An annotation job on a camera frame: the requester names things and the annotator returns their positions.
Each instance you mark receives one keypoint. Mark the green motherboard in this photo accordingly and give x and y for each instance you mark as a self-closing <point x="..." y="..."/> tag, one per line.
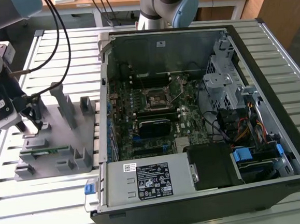
<point x="191" y="106"/>

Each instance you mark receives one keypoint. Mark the green RAM stick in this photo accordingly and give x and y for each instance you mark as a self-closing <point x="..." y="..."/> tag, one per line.
<point x="51" y="151"/>

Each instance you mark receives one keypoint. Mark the silver chipset heatsink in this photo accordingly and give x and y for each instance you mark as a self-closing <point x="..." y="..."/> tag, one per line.
<point x="182" y="143"/>

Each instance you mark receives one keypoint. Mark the CPU socket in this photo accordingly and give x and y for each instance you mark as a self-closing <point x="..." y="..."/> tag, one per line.
<point x="156" y="98"/>

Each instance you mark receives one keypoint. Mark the grey parts rack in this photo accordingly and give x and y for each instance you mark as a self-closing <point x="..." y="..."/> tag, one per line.
<point x="55" y="135"/>

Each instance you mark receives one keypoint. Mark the black PC case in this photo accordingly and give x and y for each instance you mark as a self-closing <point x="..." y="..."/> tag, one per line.
<point x="269" y="107"/>

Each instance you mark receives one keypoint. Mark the RAM slot white clips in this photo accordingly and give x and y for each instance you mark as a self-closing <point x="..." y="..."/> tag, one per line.
<point x="158" y="119"/>
<point x="158" y="114"/>
<point x="157" y="75"/>
<point x="158" y="82"/>

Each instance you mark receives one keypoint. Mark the grey power supply unit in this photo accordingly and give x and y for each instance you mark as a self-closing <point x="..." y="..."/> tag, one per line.
<point x="114" y="182"/>

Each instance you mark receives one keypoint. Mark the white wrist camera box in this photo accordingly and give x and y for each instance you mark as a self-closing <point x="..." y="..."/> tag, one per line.
<point x="2" y="105"/>

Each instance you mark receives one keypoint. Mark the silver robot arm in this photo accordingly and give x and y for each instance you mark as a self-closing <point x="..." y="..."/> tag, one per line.
<point x="146" y="3"/>

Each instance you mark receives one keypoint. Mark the black graphics card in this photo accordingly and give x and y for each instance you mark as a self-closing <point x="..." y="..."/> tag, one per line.
<point x="154" y="129"/>

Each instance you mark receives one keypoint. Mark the black expansion slot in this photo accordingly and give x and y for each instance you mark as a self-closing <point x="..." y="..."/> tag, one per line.
<point x="149" y="151"/>

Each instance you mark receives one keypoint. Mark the black plastic cover box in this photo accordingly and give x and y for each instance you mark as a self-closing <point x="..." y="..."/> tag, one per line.
<point x="214" y="166"/>

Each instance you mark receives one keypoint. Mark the metal drive cage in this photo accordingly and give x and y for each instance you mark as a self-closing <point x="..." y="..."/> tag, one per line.
<point x="216" y="82"/>

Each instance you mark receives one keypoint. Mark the blue case latch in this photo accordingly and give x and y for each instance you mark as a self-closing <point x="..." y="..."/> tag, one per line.
<point x="89" y="190"/>

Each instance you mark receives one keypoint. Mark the blue disk carrier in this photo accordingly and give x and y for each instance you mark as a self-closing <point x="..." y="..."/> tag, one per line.
<point x="242" y="156"/>
<point x="279" y="151"/>

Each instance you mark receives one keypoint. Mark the wooden cabinet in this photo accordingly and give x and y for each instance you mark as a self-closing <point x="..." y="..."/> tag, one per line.
<point x="282" y="8"/>

